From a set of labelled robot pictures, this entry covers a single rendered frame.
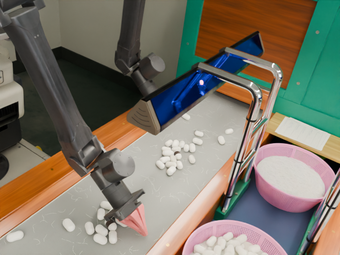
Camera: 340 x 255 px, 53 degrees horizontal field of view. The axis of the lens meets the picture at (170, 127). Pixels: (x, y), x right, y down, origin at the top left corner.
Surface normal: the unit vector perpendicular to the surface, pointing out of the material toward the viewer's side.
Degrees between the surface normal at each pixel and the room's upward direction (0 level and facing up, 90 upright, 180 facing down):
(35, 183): 0
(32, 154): 0
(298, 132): 0
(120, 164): 39
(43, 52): 72
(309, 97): 90
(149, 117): 90
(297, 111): 90
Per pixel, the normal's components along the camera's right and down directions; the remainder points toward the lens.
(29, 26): 0.85, 0.11
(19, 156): 0.12, -0.81
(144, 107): -0.55, 0.42
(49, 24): 0.82, 0.40
